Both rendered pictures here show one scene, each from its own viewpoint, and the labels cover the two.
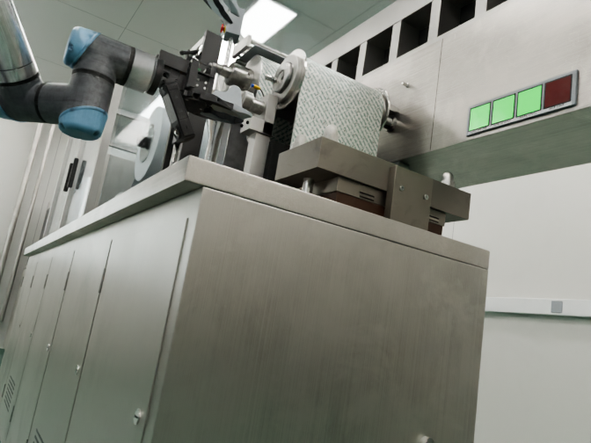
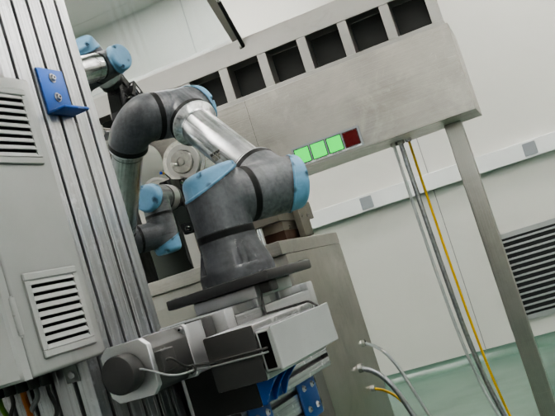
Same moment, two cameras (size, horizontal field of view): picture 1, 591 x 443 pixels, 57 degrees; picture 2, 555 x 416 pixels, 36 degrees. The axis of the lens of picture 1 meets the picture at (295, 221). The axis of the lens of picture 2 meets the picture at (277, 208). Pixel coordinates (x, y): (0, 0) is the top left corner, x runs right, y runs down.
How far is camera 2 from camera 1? 202 cm
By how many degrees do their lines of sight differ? 43
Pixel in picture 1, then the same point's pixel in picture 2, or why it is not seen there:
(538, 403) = not seen: hidden behind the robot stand
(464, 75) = (277, 127)
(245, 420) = (333, 357)
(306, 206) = (301, 244)
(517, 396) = not seen: hidden behind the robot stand
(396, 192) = (301, 218)
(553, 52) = (339, 114)
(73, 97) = (168, 230)
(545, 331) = not seen: hidden behind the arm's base
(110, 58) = (168, 198)
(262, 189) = (293, 244)
